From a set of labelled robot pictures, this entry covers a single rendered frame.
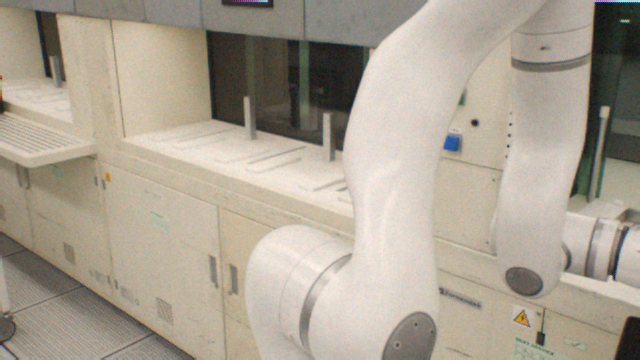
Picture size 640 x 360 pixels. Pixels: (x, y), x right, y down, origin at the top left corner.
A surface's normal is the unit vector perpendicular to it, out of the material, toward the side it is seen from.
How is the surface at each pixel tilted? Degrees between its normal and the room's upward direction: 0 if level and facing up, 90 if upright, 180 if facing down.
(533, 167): 55
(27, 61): 90
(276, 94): 90
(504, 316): 90
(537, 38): 100
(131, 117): 90
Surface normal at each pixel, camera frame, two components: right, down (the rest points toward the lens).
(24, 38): 0.73, 0.22
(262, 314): -0.71, 0.37
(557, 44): -0.15, 0.45
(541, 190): -0.38, -0.29
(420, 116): 0.19, 0.15
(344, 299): -0.66, -0.30
